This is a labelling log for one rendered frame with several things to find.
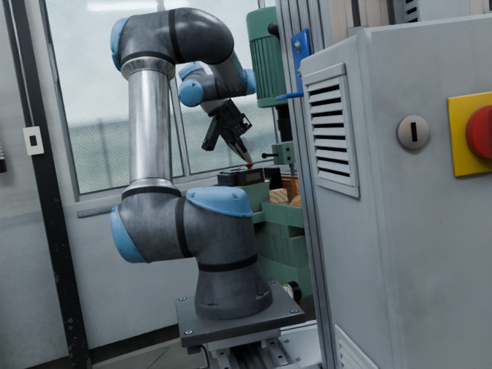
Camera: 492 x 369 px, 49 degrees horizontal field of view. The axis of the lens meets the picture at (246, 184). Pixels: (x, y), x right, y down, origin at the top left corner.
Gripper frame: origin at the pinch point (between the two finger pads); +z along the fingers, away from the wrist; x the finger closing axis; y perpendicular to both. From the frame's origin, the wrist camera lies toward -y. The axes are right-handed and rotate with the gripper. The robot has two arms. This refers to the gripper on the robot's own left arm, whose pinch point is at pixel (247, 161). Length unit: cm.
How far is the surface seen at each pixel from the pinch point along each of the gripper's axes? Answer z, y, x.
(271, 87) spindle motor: -14.0, 20.2, -3.3
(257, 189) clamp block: 8.3, -4.3, -3.4
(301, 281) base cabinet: 32.8, -16.4, -20.0
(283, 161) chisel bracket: 8.1, 9.9, -1.4
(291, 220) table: 15.6, -7.8, -21.0
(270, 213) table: 14.9, -7.3, -8.7
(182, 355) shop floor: 90, -51, 107
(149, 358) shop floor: 83, -64, 117
